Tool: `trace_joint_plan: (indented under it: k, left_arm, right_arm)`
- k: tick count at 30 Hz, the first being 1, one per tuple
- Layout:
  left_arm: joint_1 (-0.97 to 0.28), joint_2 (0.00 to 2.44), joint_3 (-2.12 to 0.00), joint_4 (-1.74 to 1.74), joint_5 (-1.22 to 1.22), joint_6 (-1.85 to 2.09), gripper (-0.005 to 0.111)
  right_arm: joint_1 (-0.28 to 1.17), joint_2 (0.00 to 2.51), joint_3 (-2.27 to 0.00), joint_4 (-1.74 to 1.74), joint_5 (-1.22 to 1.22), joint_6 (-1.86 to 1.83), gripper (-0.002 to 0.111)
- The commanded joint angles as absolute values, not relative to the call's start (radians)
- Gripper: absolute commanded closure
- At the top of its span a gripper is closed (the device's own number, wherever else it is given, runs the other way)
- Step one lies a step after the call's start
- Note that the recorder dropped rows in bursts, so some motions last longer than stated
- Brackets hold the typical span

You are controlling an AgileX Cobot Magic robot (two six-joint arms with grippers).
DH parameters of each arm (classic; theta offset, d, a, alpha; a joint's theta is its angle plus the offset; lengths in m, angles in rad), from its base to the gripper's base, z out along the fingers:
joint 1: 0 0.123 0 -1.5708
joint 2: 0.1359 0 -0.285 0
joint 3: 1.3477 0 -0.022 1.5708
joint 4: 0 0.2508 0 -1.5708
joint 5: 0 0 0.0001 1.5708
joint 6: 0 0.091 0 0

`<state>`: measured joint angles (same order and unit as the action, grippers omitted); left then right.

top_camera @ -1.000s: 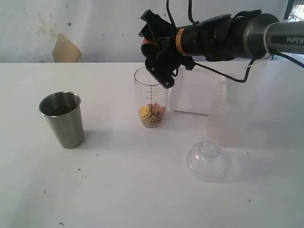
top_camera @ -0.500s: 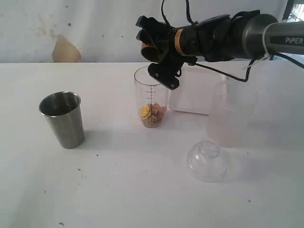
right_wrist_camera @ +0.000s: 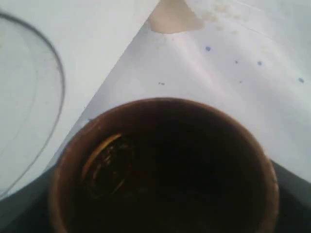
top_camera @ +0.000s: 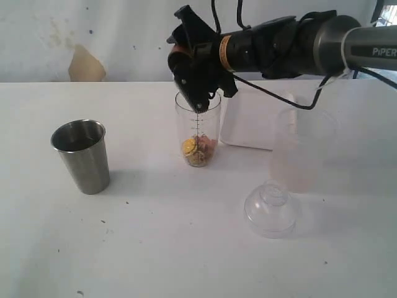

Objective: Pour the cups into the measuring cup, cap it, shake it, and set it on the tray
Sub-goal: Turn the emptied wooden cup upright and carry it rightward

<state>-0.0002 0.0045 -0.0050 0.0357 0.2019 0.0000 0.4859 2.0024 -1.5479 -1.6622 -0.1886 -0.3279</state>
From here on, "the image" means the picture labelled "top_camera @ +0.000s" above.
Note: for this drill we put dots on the clear graduated shaker cup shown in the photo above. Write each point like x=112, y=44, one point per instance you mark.
x=190, y=123

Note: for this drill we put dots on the window frame dark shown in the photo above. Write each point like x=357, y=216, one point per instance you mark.
x=378, y=9

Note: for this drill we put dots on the fruit pieces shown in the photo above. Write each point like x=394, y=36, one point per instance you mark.
x=198, y=151

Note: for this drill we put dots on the brown wooden cup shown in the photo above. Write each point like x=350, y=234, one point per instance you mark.
x=178, y=56

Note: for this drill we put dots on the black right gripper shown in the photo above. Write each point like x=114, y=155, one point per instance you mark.
x=202, y=54

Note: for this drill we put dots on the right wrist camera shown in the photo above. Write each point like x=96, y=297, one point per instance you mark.
x=193, y=85

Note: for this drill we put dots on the clear shaker lid dome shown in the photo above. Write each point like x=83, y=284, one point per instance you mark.
x=271, y=211

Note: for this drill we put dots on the white rectangular tray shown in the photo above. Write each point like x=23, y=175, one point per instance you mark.
x=251, y=120

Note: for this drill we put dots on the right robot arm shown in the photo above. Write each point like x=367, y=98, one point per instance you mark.
x=319, y=43

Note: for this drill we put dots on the translucent plastic container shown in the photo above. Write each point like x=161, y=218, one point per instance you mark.
x=302, y=142

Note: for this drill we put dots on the stainless steel cup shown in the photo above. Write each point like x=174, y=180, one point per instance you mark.
x=81, y=145

